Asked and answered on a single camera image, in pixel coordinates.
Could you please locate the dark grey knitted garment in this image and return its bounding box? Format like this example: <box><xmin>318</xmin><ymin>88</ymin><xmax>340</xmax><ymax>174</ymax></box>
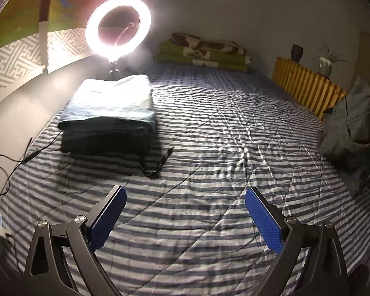
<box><xmin>317</xmin><ymin>77</ymin><xmax>370</xmax><ymax>196</ymax></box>

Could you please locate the striped blue white bedsheet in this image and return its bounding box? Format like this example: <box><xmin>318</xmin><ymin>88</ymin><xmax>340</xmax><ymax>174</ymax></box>
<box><xmin>0</xmin><ymin>63</ymin><xmax>370</xmax><ymax>295</ymax></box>

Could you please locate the folded clothes stack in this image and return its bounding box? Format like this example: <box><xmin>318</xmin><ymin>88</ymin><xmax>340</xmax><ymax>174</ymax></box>
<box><xmin>58</xmin><ymin>74</ymin><xmax>156</xmax><ymax>155</ymax></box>

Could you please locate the potted plant white pot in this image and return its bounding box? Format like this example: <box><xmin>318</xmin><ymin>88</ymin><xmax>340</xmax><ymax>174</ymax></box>
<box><xmin>313</xmin><ymin>41</ymin><xmax>350</xmax><ymax>79</ymax></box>

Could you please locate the dark ceramic vase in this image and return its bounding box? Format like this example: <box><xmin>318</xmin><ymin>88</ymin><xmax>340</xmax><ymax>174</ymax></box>
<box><xmin>291</xmin><ymin>44</ymin><xmax>303</xmax><ymax>63</ymax></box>

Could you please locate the folded green brown blanket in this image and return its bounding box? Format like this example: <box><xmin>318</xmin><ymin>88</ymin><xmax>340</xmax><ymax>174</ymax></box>
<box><xmin>155</xmin><ymin>31</ymin><xmax>252</xmax><ymax>72</ymax></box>

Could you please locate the black power cable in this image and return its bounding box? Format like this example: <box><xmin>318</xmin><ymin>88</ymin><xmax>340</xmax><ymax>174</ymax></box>
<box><xmin>0</xmin><ymin>129</ymin><xmax>64</xmax><ymax>232</ymax></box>

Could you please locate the wooden slatted bed rail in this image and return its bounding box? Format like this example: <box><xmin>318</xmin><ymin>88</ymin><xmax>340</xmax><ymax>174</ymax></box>
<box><xmin>272</xmin><ymin>57</ymin><xmax>347</xmax><ymax>120</ymax></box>

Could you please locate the bright ring light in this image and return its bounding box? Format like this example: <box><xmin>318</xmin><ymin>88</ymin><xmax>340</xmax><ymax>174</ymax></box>
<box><xmin>85</xmin><ymin>0</ymin><xmax>151</xmax><ymax>80</ymax></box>

